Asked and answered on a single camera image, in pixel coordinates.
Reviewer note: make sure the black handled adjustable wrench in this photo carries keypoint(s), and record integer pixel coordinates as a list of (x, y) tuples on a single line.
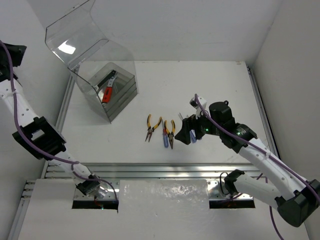
[(105, 79)]

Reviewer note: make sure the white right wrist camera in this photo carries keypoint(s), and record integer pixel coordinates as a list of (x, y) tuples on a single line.
[(199, 104)]

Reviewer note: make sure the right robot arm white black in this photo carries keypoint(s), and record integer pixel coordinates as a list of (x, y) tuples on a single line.
[(294, 197)]

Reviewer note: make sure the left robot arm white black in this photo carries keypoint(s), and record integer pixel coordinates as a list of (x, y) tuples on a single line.
[(35, 133)]

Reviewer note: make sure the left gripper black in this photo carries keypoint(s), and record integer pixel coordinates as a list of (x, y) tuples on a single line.
[(4, 64)]

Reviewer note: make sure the clear stacked plastic container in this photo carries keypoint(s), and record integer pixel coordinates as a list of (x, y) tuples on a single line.
[(112, 56)]

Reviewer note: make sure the yellow black needle-nose pliers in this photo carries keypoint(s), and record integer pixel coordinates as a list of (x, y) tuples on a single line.
[(150, 128)]

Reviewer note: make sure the aluminium frame rail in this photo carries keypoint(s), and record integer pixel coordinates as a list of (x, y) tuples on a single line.
[(163, 192)]

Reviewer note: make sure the yellow black long-nose pliers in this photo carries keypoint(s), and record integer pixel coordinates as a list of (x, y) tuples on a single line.
[(170, 133)]

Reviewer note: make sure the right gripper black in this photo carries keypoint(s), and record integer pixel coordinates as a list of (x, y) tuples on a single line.
[(188, 123)]

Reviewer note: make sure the red handled adjustable wrench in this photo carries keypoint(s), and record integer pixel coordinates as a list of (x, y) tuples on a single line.
[(108, 91)]

